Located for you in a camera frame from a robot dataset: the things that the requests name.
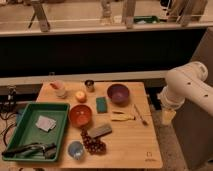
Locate purple bowl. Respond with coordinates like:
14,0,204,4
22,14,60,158
107,84,130,104

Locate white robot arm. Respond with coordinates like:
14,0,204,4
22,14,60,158
159,61,213,117

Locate green sponge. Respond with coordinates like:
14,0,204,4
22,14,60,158
96,97,107,113

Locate small metal cup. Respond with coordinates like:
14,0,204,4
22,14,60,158
85,80,94,92

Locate yellow banana toy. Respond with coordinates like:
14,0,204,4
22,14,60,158
110,111,135,121

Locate orange bowl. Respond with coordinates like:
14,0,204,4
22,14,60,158
68,105,92,128

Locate grey sponge block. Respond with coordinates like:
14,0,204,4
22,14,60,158
88,124,112,138

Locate wooden spoon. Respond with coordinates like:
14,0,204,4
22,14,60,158
133,104,148,126

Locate bunch of dark grapes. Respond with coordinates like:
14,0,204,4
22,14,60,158
81,130,106,155

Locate small blue bowl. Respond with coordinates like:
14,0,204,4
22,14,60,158
68,141,84,160

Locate green plastic tray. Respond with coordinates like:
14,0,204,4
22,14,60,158
2,102,70,162

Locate white folded cloth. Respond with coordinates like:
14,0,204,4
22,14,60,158
36,116,56,132

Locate green box in background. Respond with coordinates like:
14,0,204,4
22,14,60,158
133,16,160,24

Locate dark tools in tray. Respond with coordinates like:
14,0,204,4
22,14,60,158
2,143,57,159

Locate black cables at left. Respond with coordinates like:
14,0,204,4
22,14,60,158
0,85,21,148

